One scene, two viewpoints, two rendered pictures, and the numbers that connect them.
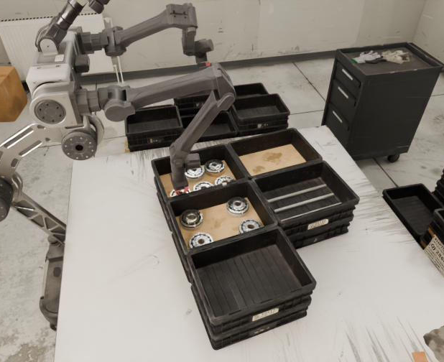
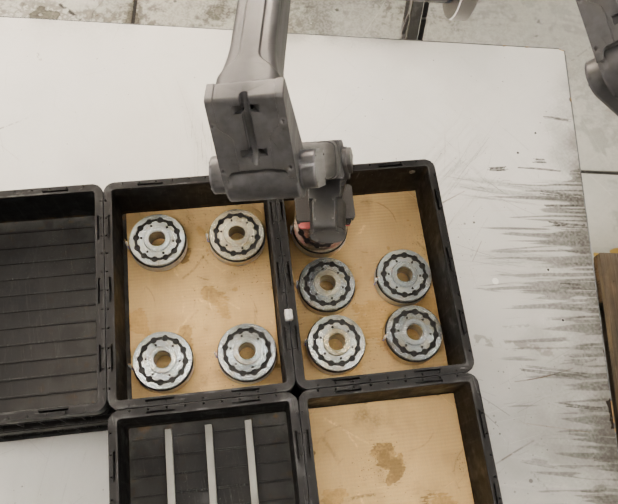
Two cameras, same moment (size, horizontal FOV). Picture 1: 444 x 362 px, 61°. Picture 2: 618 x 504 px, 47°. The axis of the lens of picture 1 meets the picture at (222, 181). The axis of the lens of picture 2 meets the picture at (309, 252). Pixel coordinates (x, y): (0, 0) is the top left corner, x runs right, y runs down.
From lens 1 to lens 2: 1.34 m
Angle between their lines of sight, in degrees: 53
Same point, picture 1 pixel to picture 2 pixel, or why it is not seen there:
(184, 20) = (600, 18)
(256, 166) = (404, 460)
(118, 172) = (501, 139)
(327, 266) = not seen: outside the picture
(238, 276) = (54, 301)
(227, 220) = (217, 320)
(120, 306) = (127, 113)
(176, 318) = not seen: hidden behind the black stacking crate
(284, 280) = (7, 393)
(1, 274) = not seen: hidden behind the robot
